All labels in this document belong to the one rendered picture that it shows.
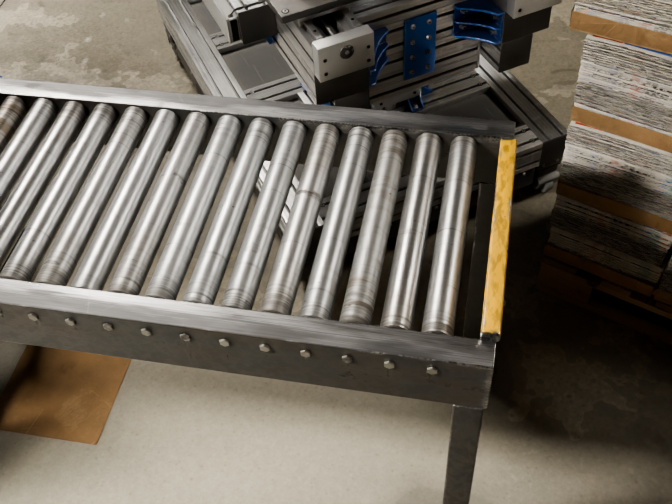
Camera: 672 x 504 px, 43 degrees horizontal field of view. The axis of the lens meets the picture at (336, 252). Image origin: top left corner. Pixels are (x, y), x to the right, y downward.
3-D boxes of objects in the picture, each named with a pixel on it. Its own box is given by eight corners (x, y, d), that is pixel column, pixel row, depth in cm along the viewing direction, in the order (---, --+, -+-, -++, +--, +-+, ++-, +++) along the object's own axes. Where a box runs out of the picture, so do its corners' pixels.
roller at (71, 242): (153, 122, 172) (147, 102, 168) (62, 307, 142) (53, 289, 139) (130, 120, 173) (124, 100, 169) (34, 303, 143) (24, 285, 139)
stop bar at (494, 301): (518, 146, 154) (519, 138, 153) (501, 343, 127) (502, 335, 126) (499, 145, 155) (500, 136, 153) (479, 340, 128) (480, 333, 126)
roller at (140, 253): (214, 127, 170) (210, 108, 166) (135, 317, 140) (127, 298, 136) (191, 125, 170) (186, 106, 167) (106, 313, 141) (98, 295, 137)
